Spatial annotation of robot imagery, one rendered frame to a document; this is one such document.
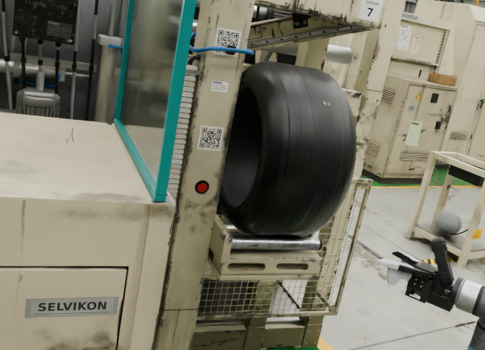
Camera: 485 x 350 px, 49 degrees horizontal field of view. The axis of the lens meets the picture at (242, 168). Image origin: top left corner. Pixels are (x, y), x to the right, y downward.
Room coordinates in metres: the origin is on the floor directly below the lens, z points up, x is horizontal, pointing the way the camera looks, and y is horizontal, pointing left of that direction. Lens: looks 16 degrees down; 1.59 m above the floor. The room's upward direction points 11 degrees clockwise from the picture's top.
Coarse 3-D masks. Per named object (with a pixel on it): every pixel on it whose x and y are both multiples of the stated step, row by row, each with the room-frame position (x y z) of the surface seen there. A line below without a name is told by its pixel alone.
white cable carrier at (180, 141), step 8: (192, 64) 1.60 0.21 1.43; (184, 80) 1.60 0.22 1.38; (192, 80) 1.56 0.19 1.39; (184, 88) 1.56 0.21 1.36; (192, 88) 1.56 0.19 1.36; (184, 96) 1.56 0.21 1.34; (192, 96) 1.57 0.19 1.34; (184, 104) 1.56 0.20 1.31; (184, 112) 1.56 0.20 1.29; (184, 120) 1.56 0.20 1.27; (184, 128) 1.59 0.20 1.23; (176, 136) 1.56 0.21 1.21; (184, 136) 1.56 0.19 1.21; (176, 144) 1.56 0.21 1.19; (184, 144) 1.58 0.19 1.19; (176, 152) 1.56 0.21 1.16; (176, 160) 1.56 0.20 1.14; (176, 168) 1.56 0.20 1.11; (176, 176) 1.56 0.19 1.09; (168, 184) 1.56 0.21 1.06; (176, 184) 1.56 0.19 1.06; (176, 192) 1.57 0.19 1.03
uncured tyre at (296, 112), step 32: (256, 64) 1.77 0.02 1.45; (288, 64) 1.76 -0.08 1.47; (256, 96) 1.63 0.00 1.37; (288, 96) 1.56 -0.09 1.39; (320, 96) 1.61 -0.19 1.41; (256, 128) 2.03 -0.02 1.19; (288, 128) 1.50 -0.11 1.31; (320, 128) 1.54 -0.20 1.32; (352, 128) 1.60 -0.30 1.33; (256, 160) 2.01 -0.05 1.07; (288, 160) 1.48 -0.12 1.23; (320, 160) 1.51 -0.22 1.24; (352, 160) 1.57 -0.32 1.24; (224, 192) 1.78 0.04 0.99; (256, 192) 1.52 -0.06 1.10; (288, 192) 1.48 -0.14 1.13; (320, 192) 1.52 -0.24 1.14; (256, 224) 1.55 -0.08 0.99; (288, 224) 1.55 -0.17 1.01; (320, 224) 1.59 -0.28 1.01
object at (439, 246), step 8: (432, 240) 1.25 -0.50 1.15; (440, 240) 1.24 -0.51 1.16; (432, 248) 1.25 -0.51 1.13; (440, 248) 1.24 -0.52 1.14; (440, 256) 1.23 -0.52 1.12; (440, 264) 1.23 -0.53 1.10; (448, 264) 1.24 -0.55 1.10; (440, 272) 1.22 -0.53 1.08; (448, 272) 1.22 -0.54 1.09; (448, 280) 1.21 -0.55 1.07
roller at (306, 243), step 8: (232, 240) 1.56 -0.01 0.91; (240, 240) 1.57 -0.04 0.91; (248, 240) 1.58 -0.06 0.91; (256, 240) 1.59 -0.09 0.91; (264, 240) 1.61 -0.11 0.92; (272, 240) 1.62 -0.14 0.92; (280, 240) 1.63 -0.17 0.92; (288, 240) 1.64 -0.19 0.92; (296, 240) 1.65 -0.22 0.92; (304, 240) 1.67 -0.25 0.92; (312, 240) 1.68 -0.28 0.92; (320, 240) 1.69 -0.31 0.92; (232, 248) 1.56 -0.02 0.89; (240, 248) 1.57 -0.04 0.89; (248, 248) 1.58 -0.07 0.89; (256, 248) 1.59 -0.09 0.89; (264, 248) 1.60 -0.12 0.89; (272, 248) 1.62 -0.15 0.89; (280, 248) 1.63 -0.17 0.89; (288, 248) 1.64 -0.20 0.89; (296, 248) 1.65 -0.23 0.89; (304, 248) 1.66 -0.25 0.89; (312, 248) 1.67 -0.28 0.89; (320, 248) 1.69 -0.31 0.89
